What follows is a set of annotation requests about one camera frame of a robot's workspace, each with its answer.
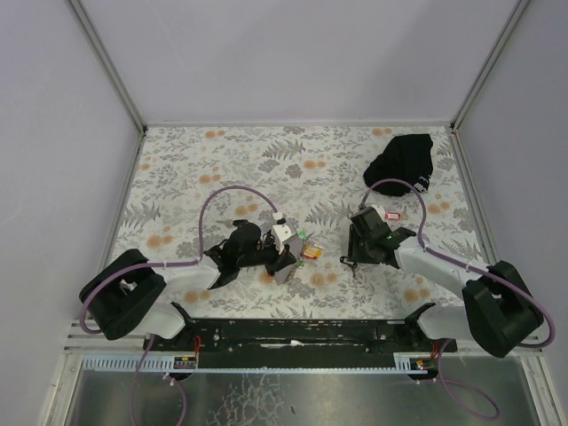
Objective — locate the floral table mat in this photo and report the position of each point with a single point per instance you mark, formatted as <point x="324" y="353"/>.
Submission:
<point x="190" y="183"/>

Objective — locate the blue key tag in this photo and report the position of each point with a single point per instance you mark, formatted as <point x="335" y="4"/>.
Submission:
<point x="351" y="264"/>

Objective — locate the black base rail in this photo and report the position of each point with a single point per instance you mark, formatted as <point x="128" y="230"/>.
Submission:
<point x="298" y="344"/>

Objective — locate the black cloth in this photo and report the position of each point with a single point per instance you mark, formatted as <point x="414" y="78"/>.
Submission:
<point x="406" y="157"/>

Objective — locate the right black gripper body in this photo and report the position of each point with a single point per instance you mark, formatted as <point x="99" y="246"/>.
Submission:
<point x="353" y="245"/>

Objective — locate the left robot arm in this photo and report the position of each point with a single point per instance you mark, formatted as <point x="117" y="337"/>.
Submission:
<point x="129" y="295"/>

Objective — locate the yellow key tag on holder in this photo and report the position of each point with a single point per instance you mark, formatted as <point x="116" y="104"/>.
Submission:
<point x="316" y="247"/>

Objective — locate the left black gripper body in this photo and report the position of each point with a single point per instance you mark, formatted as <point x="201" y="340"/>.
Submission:
<point x="284" y="259"/>

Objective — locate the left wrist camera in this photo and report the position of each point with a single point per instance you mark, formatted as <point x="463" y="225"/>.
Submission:
<point x="282" y="233"/>

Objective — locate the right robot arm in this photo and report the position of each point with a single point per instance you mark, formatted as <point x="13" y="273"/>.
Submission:
<point x="498" y="311"/>

